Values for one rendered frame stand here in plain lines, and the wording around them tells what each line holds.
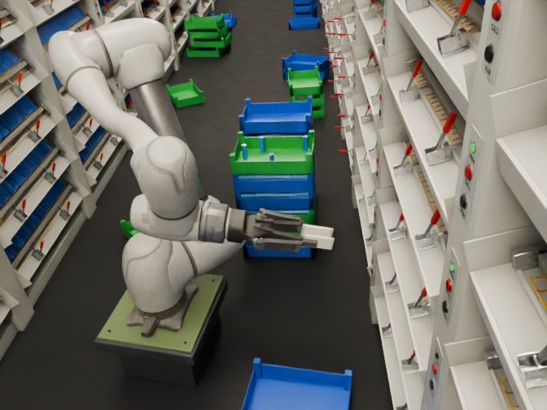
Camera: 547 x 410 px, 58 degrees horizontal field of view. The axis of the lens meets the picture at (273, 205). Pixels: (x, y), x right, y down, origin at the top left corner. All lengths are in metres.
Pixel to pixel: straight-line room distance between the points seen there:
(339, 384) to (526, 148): 1.18
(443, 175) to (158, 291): 0.90
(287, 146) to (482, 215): 1.41
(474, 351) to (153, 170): 0.60
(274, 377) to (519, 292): 1.11
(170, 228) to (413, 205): 0.52
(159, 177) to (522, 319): 0.62
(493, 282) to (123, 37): 1.11
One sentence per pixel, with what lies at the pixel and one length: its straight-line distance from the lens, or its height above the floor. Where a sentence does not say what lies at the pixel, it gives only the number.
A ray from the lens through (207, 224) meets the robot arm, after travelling 1.06.
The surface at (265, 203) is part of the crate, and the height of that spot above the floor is 0.27.
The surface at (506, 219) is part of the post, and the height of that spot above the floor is 0.96.
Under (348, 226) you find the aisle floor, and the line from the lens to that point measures 2.19.
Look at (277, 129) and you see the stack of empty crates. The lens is 2.09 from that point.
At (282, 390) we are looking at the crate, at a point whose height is 0.00.
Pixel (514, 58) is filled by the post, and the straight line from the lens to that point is 0.54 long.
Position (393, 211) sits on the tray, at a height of 0.51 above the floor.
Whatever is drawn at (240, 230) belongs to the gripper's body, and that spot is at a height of 0.68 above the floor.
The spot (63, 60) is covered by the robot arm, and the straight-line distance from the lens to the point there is 1.40.
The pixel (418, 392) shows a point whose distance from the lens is 1.23.
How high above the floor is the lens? 1.32
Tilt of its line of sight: 34 degrees down
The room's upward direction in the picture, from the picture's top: 5 degrees counter-clockwise
